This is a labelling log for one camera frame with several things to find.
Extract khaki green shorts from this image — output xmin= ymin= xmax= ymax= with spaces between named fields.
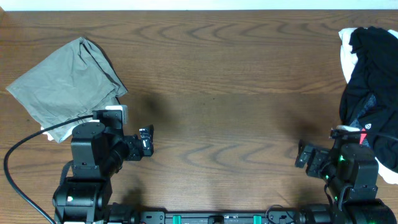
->
xmin=6 ymin=37 xmax=127 ymax=129

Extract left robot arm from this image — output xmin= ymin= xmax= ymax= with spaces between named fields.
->
xmin=53 ymin=122 xmax=154 ymax=223

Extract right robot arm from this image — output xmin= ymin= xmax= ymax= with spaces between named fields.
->
xmin=294 ymin=140 xmax=397 ymax=224

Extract white Puma t-shirt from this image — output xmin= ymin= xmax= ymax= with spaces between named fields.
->
xmin=44 ymin=125 xmax=75 ymax=143

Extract black garment with red tag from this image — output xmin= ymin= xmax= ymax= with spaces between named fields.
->
xmin=338 ymin=26 xmax=398 ymax=174

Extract white garment under pile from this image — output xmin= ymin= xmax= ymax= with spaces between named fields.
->
xmin=339 ymin=27 xmax=397 ymax=87

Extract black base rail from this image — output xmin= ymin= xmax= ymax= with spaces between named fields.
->
xmin=139 ymin=209 xmax=295 ymax=224

